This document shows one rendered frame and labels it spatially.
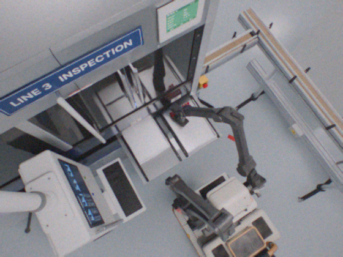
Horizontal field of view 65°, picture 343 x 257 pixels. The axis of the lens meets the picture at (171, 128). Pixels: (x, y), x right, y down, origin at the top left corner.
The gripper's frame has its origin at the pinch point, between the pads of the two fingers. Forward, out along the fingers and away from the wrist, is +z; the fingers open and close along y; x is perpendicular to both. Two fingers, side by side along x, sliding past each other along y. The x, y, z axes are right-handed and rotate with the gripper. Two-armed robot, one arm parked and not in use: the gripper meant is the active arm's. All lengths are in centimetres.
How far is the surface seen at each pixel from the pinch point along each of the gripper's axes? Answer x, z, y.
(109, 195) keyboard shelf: 75, 13, 3
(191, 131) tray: -1.5, 4.3, -10.0
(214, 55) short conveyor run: -61, -1, 19
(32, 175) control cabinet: 86, -62, 24
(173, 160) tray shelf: 23.6, 4.8, -14.9
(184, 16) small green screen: -7, -104, 12
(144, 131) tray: 22.6, 4.3, 16.2
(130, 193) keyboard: 63, 10, -8
